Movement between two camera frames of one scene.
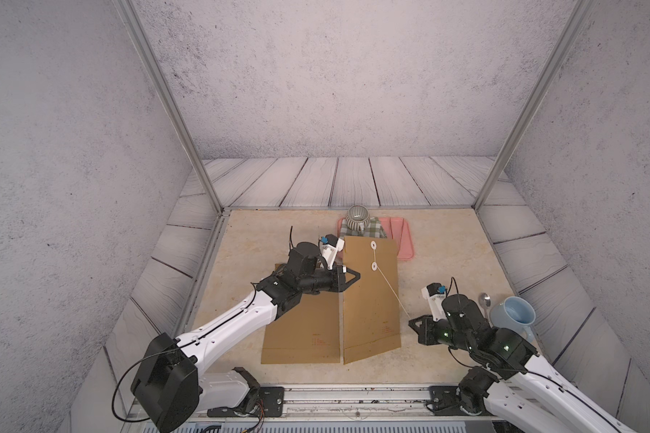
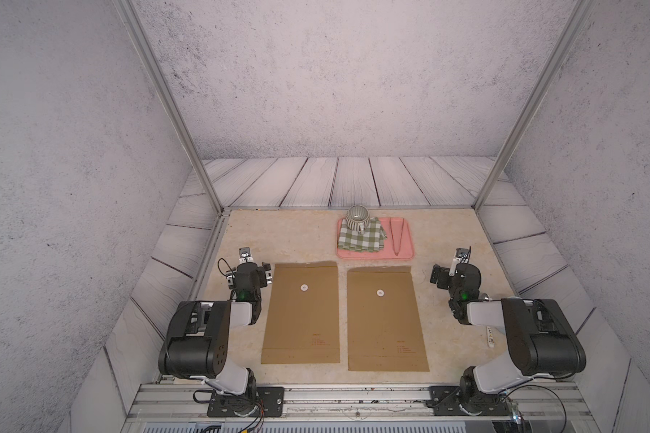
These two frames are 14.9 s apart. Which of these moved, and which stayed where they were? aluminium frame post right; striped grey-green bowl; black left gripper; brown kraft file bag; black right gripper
Moved: black left gripper; black right gripper
Stayed: aluminium frame post right; striped grey-green bowl; brown kraft file bag
